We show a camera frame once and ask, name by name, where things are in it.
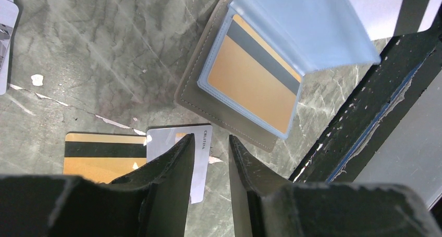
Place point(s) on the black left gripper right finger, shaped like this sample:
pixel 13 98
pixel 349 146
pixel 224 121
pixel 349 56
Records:
pixel 266 204

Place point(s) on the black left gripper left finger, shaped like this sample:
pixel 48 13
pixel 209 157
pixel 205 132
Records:
pixel 149 201

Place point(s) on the grey card holder blue lining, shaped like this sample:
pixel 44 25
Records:
pixel 310 35

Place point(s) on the gold card black stripe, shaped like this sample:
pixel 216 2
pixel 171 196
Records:
pixel 248 75

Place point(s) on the silver card on table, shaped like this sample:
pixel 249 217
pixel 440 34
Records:
pixel 161 139

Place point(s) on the gold card under holder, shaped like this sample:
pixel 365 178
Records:
pixel 101 157

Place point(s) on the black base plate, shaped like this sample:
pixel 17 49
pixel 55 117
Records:
pixel 400 57

